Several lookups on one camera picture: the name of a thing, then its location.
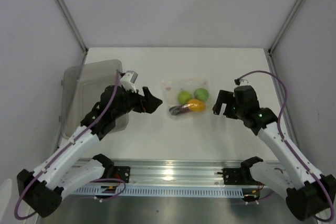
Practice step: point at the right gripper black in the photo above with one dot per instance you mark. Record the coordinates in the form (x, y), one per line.
(225, 97)

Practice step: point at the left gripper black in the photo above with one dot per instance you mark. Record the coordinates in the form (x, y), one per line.
(147, 103)

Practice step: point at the green toy fruit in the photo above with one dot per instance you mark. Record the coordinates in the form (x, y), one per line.
(201, 94)

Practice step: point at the purple toy eggplant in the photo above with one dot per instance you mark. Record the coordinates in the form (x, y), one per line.
(179, 110)

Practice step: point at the orange toy lemon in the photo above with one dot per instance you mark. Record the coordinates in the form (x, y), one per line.
(196, 105)

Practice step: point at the clear zip top bag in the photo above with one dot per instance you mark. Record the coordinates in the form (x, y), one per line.
(171, 89)

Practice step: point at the yellow-green toy pear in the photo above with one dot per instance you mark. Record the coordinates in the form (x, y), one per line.
(184, 96)

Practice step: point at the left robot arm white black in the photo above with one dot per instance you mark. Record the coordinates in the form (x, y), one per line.
(42, 190)

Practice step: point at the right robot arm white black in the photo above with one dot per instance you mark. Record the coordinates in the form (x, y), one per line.
(306, 190)

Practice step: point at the clear plastic container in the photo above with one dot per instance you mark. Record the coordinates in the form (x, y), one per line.
(82, 88)

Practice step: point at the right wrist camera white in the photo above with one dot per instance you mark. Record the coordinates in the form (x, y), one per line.
(241, 82)

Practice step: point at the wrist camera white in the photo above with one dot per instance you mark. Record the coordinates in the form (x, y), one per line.
(128, 80)
(241, 82)

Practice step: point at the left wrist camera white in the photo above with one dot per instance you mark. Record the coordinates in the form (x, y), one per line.
(128, 80)

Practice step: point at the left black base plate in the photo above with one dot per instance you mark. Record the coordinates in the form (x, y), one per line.
(119, 172)

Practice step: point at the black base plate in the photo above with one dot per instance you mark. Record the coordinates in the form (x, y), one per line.
(119, 172)
(237, 176)

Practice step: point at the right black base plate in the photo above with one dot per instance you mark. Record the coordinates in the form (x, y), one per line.
(237, 176)

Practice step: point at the aluminium mounting rail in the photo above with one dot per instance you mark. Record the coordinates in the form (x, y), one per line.
(176, 173)

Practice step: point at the slotted white cable duct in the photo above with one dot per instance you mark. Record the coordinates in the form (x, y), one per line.
(161, 191)

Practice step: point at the right aluminium frame post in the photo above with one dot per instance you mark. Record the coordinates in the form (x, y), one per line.
(286, 25)

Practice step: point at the aluminium frame post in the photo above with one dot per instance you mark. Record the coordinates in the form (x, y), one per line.
(286, 25)
(71, 24)

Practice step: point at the left aluminium frame post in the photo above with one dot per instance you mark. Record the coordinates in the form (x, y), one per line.
(71, 24)

